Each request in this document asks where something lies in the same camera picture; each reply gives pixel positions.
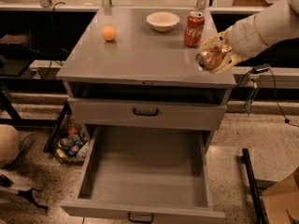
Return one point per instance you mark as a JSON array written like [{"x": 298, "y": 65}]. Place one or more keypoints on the orange soda can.
[{"x": 209, "y": 59}]

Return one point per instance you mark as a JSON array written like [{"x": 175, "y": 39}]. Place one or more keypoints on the grey drawer cabinet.
[{"x": 140, "y": 64}]

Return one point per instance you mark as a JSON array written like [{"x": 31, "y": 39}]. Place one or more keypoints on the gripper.
[{"x": 244, "y": 37}]

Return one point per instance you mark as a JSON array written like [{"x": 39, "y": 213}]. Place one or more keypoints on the blue can in basket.
[{"x": 73, "y": 150}]

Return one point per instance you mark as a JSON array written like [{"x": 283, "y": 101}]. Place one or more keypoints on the open grey lower drawer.
[{"x": 145, "y": 176}]

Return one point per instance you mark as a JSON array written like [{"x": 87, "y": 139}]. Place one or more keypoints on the black tripod leg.
[{"x": 5, "y": 186}]

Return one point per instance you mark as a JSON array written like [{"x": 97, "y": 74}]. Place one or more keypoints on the orange fruit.
[{"x": 109, "y": 33}]

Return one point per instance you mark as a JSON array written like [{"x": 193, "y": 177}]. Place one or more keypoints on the wire basket of items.
[{"x": 70, "y": 132}]

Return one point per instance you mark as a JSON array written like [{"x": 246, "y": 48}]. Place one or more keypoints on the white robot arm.
[{"x": 277, "y": 23}]

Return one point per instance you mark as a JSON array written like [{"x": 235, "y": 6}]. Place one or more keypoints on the white bowl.
[{"x": 163, "y": 21}]

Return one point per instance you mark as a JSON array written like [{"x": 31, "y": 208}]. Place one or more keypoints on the cardboard box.
[{"x": 281, "y": 201}]

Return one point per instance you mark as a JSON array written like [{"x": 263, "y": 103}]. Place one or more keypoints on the white rounded robot base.
[{"x": 9, "y": 144}]

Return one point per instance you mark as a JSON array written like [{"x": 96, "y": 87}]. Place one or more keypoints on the black metal frame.
[{"x": 255, "y": 196}]

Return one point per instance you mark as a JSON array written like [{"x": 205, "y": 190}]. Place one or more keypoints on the red cola can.
[{"x": 194, "y": 29}]

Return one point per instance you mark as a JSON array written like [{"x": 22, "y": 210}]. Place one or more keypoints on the closed grey upper drawer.
[{"x": 147, "y": 114}]

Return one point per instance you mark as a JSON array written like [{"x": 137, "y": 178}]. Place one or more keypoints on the black power adapter with cable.
[{"x": 252, "y": 75}]

